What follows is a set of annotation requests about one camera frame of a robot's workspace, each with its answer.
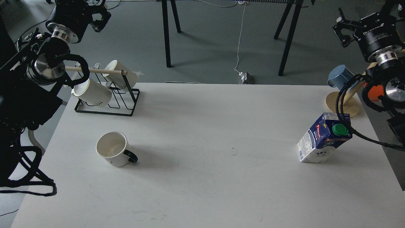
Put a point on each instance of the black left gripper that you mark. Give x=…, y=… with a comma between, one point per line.
x=74, y=16

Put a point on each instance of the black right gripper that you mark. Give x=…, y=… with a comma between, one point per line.
x=378, y=36

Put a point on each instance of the blue and white milk carton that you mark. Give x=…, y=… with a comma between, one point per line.
x=322, y=138

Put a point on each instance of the white mug with black handle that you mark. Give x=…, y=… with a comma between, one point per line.
x=114, y=148

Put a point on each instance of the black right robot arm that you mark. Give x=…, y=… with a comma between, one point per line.
x=388, y=71

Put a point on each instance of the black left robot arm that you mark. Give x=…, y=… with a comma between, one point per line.
x=32, y=74

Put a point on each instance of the blue cup on tree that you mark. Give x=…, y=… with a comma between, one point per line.
x=339, y=76

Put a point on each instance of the orange cup on tree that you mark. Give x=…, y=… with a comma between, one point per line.
x=375, y=92

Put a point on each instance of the black table legs right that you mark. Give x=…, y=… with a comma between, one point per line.
x=289, y=3

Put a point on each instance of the white mug rear on rack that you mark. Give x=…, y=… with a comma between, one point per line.
x=117, y=79

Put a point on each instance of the white mug on rack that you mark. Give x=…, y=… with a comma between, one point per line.
x=93, y=93
x=117, y=79

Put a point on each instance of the white mug front on rack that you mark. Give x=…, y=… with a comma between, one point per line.
x=93, y=93

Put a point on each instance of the wooden mug tree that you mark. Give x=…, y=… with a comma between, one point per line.
x=350, y=105

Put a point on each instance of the grey power plug on floor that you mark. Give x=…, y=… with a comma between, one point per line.
x=245, y=78

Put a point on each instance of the black wire mug rack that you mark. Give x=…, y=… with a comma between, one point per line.
x=122, y=103

